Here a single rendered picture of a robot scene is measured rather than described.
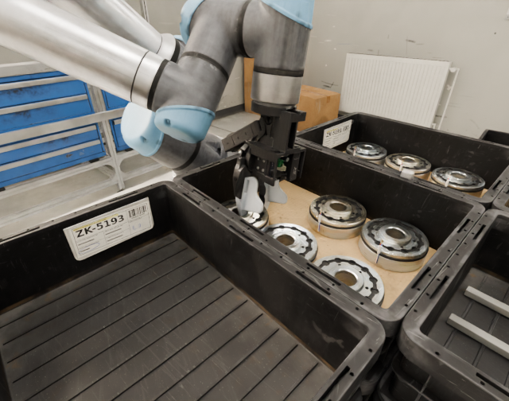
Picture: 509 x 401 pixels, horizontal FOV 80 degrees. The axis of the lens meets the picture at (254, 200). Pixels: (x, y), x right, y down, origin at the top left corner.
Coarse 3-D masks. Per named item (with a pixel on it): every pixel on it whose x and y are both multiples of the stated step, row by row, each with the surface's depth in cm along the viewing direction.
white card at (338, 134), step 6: (336, 126) 80; (342, 126) 82; (348, 126) 84; (324, 132) 77; (330, 132) 79; (336, 132) 81; (342, 132) 83; (348, 132) 85; (324, 138) 78; (330, 138) 80; (336, 138) 82; (342, 138) 84; (324, 144) 79; (330, 144) 81; (336, 144) 83
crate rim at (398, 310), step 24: (360, 168) 57; (192, 192) 48; (432, 192) 49; (480, 216) 43; (264, 240) 38; (456, 240) 38; (312, 264) 34; (432, 264) 34; (336, 288) 32; (408, 288) 32; (384, 312) 29
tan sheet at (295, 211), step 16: (288, 192) 68; (304, 192) 68; (272, 208) 62; (288, 208) 62; (304, 208) 62; (304, 224) 58; (320, 240) 54; (336, 240) 54; (352, 240) 54; (320, 256) 50; (352, 256) 50; (384, 272) 47; (400, 272) 47; (416, 272) 47; (384, 288) 44; (400, 288) 44; (384, 304) 42
